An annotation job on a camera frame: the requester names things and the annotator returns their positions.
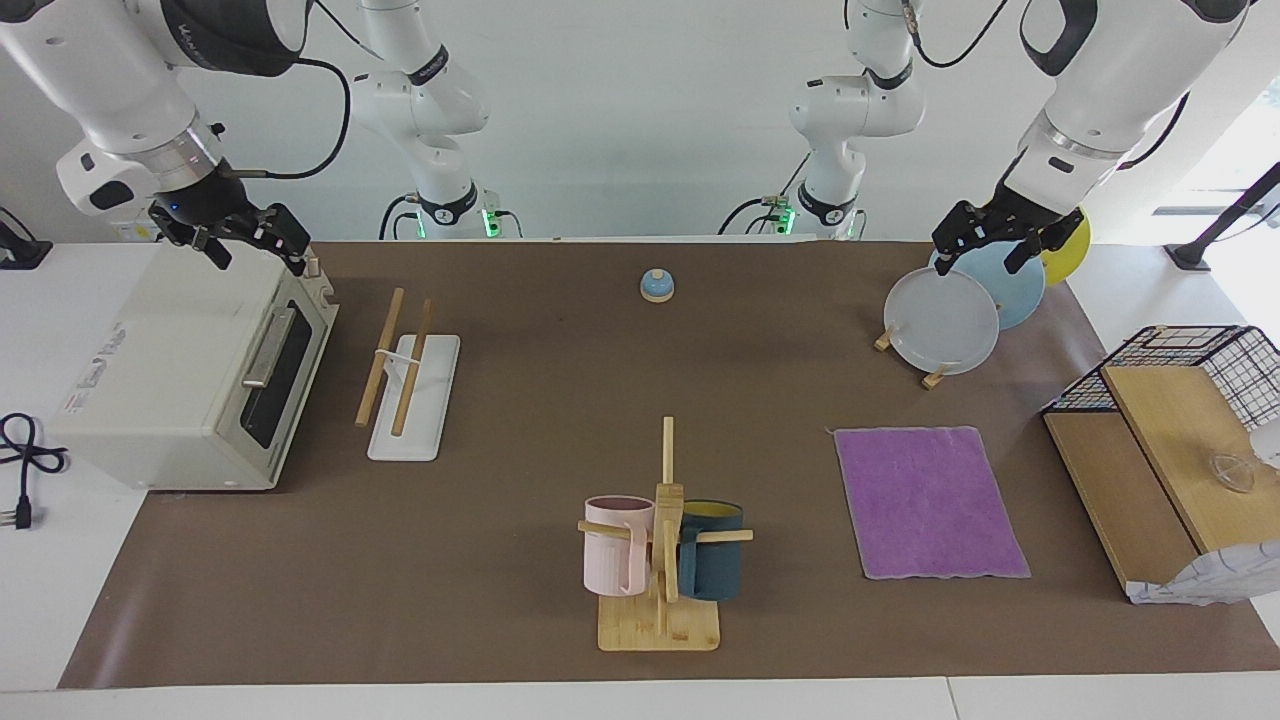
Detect dark teal mug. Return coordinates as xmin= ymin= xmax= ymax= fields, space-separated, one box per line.
xmin=678 ymin=499 xmax=746 ymax=602

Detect black right base cable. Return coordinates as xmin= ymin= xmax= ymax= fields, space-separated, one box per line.
xmin=378 ymin=190 xmax=421 ymax=241

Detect black wire basket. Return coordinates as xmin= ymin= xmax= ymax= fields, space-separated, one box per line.
xmin=1040 ymin=324 xmax=1280 ymax=433

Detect cream toaster oven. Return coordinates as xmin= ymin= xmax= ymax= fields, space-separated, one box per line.
xmin=48 ymin=240 xmax=341 ymax=493

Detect purple and grey towel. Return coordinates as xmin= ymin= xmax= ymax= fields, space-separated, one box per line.
xmin=826 ymin=425 xmax=1032 ymax=581

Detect black power cord with plug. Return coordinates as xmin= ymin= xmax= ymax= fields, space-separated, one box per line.
xmin=0 ymin=412 xmax=69 ymax=531

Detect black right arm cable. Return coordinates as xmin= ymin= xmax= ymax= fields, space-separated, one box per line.
xmin=222 ymin=55 xmax=353 ymax=182

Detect pink mug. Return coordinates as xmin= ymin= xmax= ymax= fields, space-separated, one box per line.
xmin=583 ymin=495 xmax=656 ymax=598

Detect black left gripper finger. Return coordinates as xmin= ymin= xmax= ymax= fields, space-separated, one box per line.
xmin=1003 ymin=230 xmax=1047 ymax=276
xmin=932 ymin=200 xmax=996 ymax=277

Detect yellow plate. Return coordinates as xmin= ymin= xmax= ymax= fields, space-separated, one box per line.
xmin=1040 ymin=205 xmax=1093 ymax=286

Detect black clamp mount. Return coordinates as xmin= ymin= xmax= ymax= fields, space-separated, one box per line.
xmin=0 ymin=207 xmax=53 ymax=271

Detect brown table mat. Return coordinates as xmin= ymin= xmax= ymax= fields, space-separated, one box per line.
xmin=57 ymin=240 xmax=1280 ymax=689

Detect white towel rack wooden bars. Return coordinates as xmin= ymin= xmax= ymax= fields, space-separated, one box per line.
xmin=355 ymin=287 xmax=461 ymax=463

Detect grey plate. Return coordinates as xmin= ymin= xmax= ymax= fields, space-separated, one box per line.
xmin=884 ymin=267 xmax=1001 ymax=376

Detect white patterned cloth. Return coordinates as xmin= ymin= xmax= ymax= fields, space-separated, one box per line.
xmin=1125 ymin=540 xmax=1280 ymax=606

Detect light blue plate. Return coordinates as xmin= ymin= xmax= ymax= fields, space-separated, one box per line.
xmin=928 ymin=240 xmax=1047 ymax=331

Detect wooden plate rack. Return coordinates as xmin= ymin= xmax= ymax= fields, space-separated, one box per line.
xmin=873 ymin=325 xmax=951 ymax=391

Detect wooden shelf box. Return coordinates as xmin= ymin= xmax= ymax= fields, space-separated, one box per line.
xmin=1042 ymin=365 xmax=1280 ymax=601

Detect wooden mug tree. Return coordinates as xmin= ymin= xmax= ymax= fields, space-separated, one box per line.
xmin=577 ymin=416 xmax=754 ymax=653

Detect black left base cable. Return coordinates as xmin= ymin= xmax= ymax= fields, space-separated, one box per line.
xmin=718 ymin=150 xmax=813 ymax=237

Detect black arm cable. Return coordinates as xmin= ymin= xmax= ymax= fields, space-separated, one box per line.
xmin=900 ymin=0 xmax=1193 ymax=173
xmin=222 ymin=55 xmax=353 ymax=182

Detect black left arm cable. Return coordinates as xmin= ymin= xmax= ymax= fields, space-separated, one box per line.
xmin=900 ymin=0 xmax=1193 ymax=173

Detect black base cable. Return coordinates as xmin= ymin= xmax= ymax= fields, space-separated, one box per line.
xmin=718 ymin=150 xmax=813 ymax=237
xmin=378 ymin=190 xmax=421 ymax=241

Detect clear glass object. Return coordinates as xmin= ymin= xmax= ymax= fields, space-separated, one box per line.
xmin=1205 ymin=452 xmax=1256 ymax=493

